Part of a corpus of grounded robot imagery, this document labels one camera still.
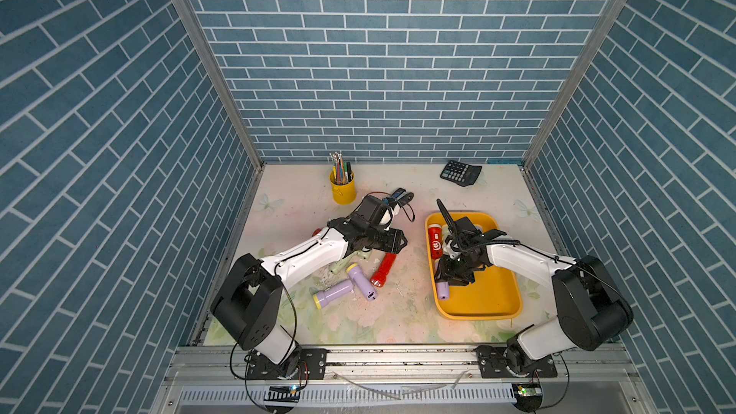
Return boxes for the pens in cup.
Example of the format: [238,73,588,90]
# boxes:
[330,151,354,186]

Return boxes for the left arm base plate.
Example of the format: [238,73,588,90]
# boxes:
[247,348,329,381]

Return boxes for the green flashlight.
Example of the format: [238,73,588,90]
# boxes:
[329,252,356,275]

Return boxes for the yellow pen holder cup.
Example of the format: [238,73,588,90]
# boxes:
[330,172,357,205]

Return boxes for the black desk calculator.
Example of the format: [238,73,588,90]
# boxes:
[440,160,482,187]

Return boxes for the purple flashlight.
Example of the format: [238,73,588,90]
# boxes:
[346,264,378,301]
[435,281,450,301]
[312,279,354,310]

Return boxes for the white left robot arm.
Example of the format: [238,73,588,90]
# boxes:
[210,188,413,366]

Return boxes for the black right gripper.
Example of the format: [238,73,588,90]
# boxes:
[430,249,479,285]

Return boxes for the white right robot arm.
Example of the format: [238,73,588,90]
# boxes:
[435,210,634,367]

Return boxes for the blue black stapler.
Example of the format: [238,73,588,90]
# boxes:
[390,188,414,207]

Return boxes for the yellow plastic storage tray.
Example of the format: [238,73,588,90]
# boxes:
[425,212,523,321]

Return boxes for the red flashlight with white logo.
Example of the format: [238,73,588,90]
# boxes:
[427,224,444,260]

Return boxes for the aluminium front rail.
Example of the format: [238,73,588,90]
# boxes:
[153,344,656,413]

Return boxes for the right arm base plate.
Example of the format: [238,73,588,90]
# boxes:
[475,345,558,379]

